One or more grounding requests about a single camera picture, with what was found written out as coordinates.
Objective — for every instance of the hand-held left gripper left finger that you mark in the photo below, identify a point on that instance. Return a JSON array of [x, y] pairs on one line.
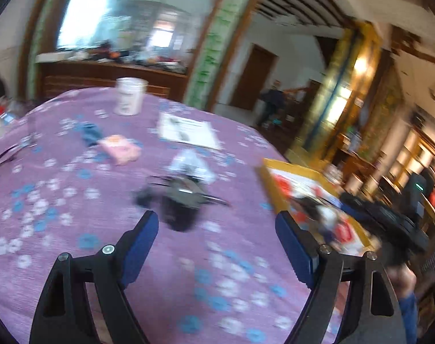
[[142, 240]]

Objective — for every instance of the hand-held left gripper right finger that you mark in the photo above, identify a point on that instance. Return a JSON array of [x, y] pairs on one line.
[[292, 247]]

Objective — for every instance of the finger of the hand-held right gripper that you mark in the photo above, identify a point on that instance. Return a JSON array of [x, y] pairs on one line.
[[323, 206]]

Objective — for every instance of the black foil bag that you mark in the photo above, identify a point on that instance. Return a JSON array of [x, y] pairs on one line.
[[181, 204]]

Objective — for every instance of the yellow cardboard box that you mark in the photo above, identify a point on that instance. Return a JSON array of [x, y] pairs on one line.
[[271, 175]]

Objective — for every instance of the person's right hand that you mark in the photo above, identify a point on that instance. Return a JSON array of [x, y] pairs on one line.
[[402, 281]]

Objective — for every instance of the purple floral tablecloth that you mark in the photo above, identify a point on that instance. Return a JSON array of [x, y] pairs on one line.
[[95, 204]]

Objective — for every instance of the wooden display cabinet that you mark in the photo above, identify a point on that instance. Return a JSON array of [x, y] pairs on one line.
[[400, 150]]

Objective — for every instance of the white flat sachet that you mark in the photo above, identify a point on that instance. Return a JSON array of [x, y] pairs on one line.
[[190, 165]]

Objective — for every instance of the pink soap packet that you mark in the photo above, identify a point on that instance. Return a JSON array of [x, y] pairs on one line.
[[119, 148]]

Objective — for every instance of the golden pillar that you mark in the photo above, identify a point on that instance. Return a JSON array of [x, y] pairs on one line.
[[332, 96]]

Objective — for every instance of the person standing far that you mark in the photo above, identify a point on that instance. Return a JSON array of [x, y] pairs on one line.
[[271, 104]]

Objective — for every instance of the black pen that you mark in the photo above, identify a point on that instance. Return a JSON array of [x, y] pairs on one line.
[[180, 129]]

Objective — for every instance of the small blue towel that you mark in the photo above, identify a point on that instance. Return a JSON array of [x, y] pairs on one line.
[[90, 134]]

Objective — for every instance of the white notebook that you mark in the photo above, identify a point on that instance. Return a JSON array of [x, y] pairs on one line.
[[192, 132]]

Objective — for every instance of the white plastic jar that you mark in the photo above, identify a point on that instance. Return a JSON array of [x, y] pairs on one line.
[[129, 96]]

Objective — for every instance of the brown wooden door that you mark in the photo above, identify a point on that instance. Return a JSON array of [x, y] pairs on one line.
[[253, 75]]

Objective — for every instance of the eyeglasses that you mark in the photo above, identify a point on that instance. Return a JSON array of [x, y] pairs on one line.
[[6, 156]]

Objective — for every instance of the wooden sideboard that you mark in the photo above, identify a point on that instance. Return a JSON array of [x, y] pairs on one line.
[[95, 77]]

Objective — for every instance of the pile of sideboard clutter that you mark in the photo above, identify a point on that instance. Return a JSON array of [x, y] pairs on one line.
[[131, 57]]

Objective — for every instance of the green bamboo decal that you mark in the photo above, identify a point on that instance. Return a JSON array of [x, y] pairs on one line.
[[217, 43]]

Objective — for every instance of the etched glass panel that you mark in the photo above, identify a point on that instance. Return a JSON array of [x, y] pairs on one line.
[[113, 10]]

